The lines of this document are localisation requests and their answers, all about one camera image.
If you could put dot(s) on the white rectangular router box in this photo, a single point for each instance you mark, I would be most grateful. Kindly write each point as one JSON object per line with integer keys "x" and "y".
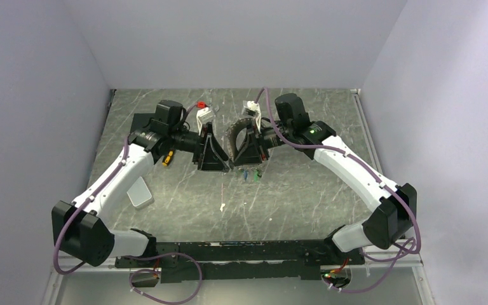
{"x": 139, "y": 194}

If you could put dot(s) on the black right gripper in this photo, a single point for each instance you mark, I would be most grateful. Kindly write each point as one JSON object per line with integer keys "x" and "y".
{"x": 253, "y": 150}

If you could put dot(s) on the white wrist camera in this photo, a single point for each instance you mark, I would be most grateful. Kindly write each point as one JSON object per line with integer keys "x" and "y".
{"x": 253, "y": 115}
{"x": 204, "y": 115}

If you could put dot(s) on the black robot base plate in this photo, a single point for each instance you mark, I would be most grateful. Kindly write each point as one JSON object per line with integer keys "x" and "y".
{"x": 235, "y": 260}

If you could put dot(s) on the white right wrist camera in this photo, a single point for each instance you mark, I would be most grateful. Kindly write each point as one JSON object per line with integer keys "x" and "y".
{"x": 253, "y": 115}

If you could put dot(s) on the aluminium frame rail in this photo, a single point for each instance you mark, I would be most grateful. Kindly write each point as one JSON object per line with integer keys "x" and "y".
{"x": 249, "y": 282}

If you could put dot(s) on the black flat electronic box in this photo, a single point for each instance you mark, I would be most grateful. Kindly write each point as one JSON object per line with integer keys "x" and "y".
{"x": 143, "y": 122}

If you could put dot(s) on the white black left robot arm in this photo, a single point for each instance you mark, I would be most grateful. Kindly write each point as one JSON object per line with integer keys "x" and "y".
{"x": 79, "y": 228}

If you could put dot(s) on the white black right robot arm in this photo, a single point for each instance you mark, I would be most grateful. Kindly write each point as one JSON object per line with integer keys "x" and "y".
{"x": 392, "y": 206}

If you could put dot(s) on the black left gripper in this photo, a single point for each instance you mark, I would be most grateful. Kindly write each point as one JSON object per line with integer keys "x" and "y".
{"x": 213, "y": 155}

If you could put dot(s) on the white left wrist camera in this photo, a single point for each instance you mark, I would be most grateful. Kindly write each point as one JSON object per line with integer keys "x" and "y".
{"x": 204, "y": 115}

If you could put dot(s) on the yellow black handled screwdriver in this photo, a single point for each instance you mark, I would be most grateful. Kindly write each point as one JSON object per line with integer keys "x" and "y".
{"x": 168, "y": 157}

